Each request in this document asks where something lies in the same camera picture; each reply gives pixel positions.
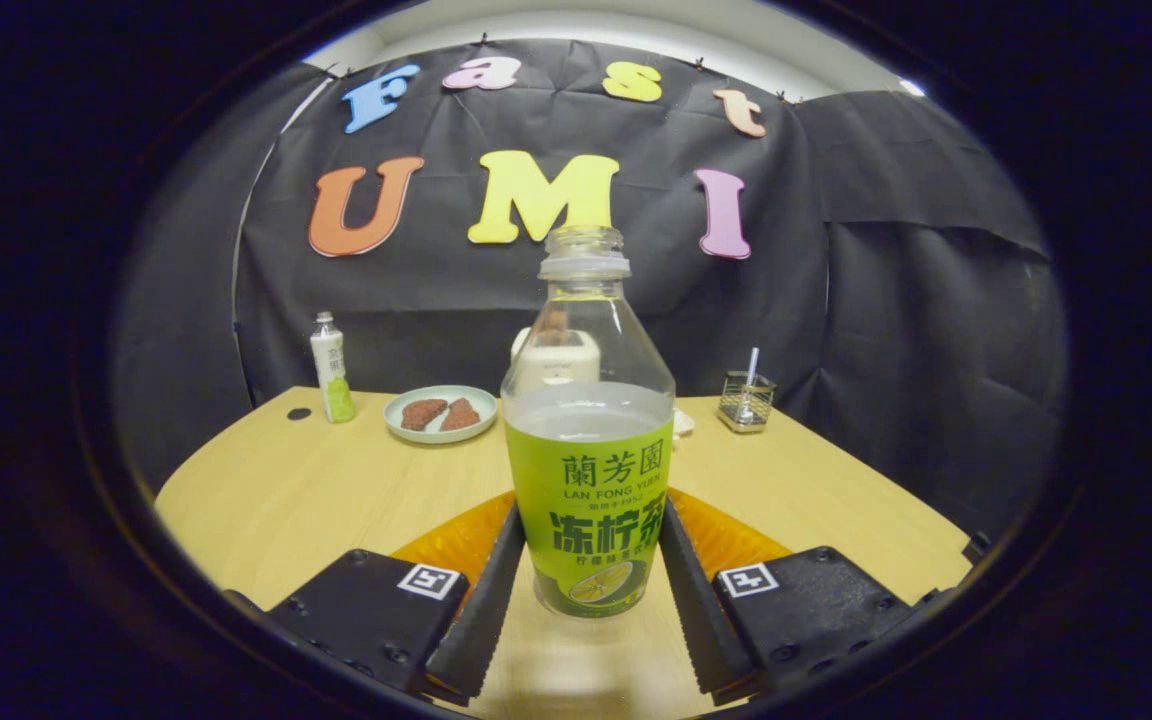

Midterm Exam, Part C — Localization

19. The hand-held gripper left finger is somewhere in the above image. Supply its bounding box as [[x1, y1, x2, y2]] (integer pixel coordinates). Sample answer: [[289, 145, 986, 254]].
[[269, 490, 527, 701]]

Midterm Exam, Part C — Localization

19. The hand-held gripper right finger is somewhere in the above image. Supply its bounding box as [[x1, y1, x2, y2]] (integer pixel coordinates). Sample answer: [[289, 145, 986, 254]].
[[658, 488, 915, 701]]

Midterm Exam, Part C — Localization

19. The green label juice bottle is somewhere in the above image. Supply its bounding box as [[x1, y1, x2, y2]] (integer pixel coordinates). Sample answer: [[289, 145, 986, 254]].
[[501, 225, 677, 619]]

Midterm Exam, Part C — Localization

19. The small white bottle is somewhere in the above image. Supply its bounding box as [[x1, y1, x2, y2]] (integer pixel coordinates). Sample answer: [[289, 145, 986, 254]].
[[310, 311, 358, 424]]

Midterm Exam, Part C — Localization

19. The pale green round plate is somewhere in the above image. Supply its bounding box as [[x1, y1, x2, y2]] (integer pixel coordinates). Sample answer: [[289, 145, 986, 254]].
[[383, 385, 499, 445]]

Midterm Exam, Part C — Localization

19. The wooden table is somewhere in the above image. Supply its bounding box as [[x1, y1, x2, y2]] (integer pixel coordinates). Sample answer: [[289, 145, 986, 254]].
[[154, 385, 977, 720]]

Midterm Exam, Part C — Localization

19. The white toaster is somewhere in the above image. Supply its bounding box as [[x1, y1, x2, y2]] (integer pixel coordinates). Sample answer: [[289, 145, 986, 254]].
[[510, 310, 602, 391]]

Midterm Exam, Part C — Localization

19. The black backdrop cloth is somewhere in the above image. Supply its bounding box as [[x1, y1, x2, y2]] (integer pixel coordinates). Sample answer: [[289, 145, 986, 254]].
[[116, 40, 1067, 541]]

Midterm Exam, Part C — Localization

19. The wire mesh holder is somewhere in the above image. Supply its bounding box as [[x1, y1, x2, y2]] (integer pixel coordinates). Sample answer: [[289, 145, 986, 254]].
[[717, 371, 777, 434]]

